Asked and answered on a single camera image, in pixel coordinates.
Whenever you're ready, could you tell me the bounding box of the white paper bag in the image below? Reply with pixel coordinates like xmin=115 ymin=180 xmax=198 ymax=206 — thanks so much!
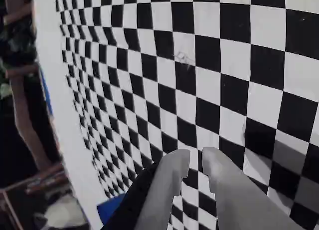
xmin=44 ymin=202 xmax=84 ymax=228

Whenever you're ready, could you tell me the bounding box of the black white checkered sheet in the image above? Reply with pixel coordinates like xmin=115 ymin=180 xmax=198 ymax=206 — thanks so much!
xmin=32 ymin=0 xmax=319 ymax=230

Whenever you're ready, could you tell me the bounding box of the green leafy houseplant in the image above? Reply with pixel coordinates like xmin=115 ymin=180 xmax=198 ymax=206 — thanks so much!
xmin=0 ymin=22 xmax=38 ymax=98

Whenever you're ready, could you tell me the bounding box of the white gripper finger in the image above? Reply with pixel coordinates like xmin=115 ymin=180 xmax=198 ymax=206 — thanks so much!
xmin=202 ymin=146 xmax=301 ymax=230
xmin=134 ymin=149 xmax=191 ymax=230

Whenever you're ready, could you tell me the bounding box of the blue tape strip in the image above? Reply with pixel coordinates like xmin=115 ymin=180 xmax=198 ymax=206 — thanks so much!
xmin=39 ymin=72 xmax=54 ymax=116

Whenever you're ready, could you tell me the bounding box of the blue round box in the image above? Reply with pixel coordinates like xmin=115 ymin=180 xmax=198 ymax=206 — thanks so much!
xmin=96 ymin=194 xmax=127 ymax=230

